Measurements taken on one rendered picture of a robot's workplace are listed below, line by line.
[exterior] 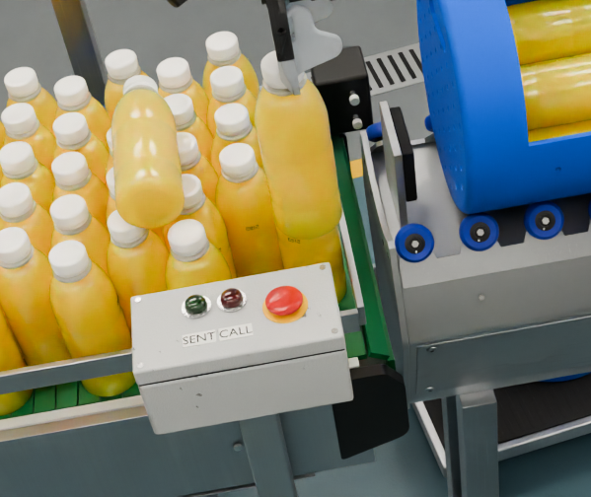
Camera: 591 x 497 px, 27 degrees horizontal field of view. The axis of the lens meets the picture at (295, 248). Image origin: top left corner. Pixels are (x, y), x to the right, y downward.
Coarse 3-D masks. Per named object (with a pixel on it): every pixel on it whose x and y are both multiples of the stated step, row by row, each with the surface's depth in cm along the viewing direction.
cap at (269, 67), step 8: (264, 56) 114; (272, 56) 114; (264, 64) 113; (272, 64) 113; (264, 72) 113; (272, 72) 112; (264, 80) 114; (272, 80) 113; (280, 80) 112; (280, 88) 113
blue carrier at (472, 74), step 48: (432, 0) 132; (480, 0) 127; (528, 0) 148; (432, 48) 139; (480, 48) 125; (432, 96) 147; (480, 96) 125; (480, 144) 127; (528, 144) 128; (576, 144) 128; (480, 192) 132; (528, 192) 134; (576, 192) 136
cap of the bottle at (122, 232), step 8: (112, 216) 130; (112, 224) 129; (120, 224) 129; (128, 224) 129; (112, 232) 129; (120, 232) 129; (128, 232) 129; (136, 232) 129; (144, 232) 131; (120, 240) 130; (128, 240) 130; (136, 240) 130
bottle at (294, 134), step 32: (288, 96) 114; (320, 96) 116; (256, 128) 118; (288, 128) 115; (320, 128) 116; (288, 160) 117; (320, 160) 118; (288, 192) 120; (320, 192) 121; (288, 224) 124; (320, 224) 124
